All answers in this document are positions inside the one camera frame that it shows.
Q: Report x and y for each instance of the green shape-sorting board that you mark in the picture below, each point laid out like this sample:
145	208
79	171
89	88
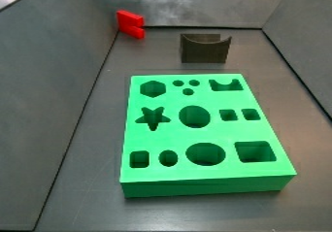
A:
198	138

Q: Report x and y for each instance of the red double-square block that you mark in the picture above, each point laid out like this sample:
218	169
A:
131	24

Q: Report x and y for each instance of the black curved holder stand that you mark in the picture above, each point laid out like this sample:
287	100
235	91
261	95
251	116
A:
203	48

